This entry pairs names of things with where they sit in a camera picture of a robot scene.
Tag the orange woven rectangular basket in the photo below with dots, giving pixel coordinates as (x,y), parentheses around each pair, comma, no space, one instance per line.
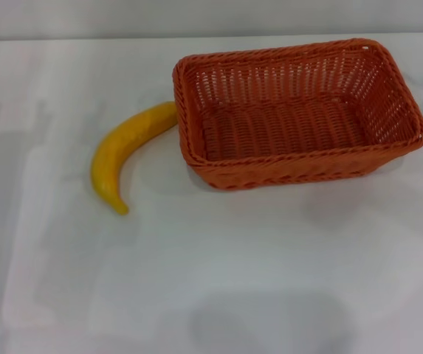
(288,125)

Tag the yellow banana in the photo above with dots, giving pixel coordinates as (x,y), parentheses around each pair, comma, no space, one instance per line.
(122,144)

